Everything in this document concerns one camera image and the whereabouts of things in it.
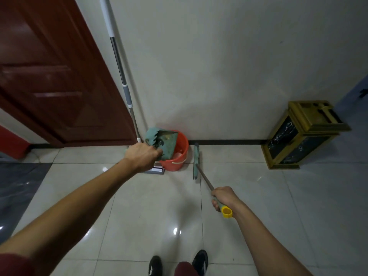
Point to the black baseboard strip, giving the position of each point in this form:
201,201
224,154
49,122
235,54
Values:
230,142

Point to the white and grey mop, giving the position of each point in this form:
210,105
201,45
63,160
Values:
128,96

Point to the person's left hand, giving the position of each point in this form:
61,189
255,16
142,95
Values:
141,156

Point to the dark red trouser leg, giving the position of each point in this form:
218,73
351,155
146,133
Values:
187,270

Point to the green dustpan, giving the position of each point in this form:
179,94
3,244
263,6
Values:
168,140

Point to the person's left forearm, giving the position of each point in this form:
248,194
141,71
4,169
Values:
72,206

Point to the dark red sleeve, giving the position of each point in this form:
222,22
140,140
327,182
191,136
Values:
14,265

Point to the person's right forearm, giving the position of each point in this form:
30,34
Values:
258,235

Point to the person's right thumb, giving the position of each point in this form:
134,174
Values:
215,205

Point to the red panel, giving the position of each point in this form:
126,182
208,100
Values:
11,142

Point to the orange plastic bucket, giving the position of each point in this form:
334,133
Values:
179,158

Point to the person's right hand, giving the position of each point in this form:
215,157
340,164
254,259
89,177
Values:
227,196

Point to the dark red wooden door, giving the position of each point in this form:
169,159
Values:
43,54

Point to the person's left fingers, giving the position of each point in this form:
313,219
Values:
157,154

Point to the black shoe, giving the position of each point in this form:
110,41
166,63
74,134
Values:
200,263
155,267

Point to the gold and black trash bin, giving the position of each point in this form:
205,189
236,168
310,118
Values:
287,140

